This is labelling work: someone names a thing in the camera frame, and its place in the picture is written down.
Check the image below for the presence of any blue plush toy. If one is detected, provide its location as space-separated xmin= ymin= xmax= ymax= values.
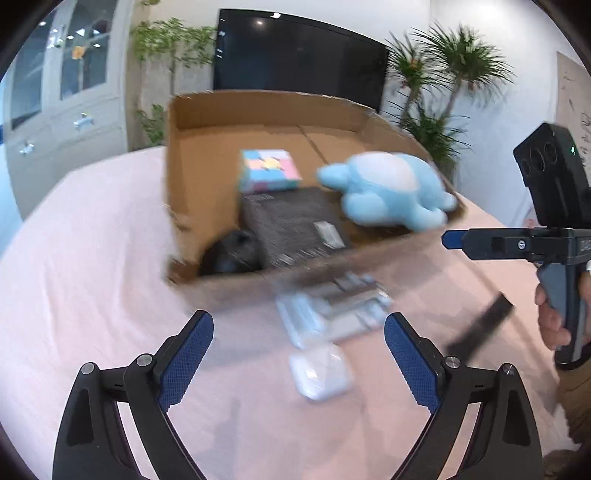
xmin=317 ymin=151 xmax=458 ymax=232

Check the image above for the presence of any white folding phone stand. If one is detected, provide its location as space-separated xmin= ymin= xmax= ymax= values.
xmin=276 ymin=273 xmax=394 ymax=350

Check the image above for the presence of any white earbuds case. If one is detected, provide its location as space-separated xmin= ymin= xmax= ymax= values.
xmin=288 ymin=343 xmax=353 ymax=402

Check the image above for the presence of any black product box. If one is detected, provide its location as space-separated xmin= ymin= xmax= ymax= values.
xmin=240 ymin=187 xmax=352 ymax=268

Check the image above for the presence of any pastel puzzle cube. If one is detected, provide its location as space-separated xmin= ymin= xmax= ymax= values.
xmin=239 ymin=149 xmax=301 ymax=194

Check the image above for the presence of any black round object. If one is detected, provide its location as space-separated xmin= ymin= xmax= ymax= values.
xmin=198 ymin=230 xmax=263 ymax=277

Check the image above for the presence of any right hand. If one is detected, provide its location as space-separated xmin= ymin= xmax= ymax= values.
xmin=535 ymin=272 xmax=591 ymax=351

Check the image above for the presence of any palm plant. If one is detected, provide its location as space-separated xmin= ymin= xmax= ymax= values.
xmin=387 ymin=23 xmax=515 ymax=181

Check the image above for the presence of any pink bed sheet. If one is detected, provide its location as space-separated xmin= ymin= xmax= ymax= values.
xmin=1 ymin=148 xmax=576 ymax=479

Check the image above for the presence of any cardboard box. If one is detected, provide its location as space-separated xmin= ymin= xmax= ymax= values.
xmin=164 ymin=89 xmax=469 ymax=310

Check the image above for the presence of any black television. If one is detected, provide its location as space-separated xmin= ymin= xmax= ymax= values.
xmin=213 ymin=9 xmax=389 ymax=112

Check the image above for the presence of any white glass cabinet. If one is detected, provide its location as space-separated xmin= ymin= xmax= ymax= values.
xmin=3 ymin=0 xmax=134 ymax=218

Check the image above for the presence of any leafy green plant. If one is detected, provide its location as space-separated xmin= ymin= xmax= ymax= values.
xmin=125 ymin=1 xmax=215 ymax=150

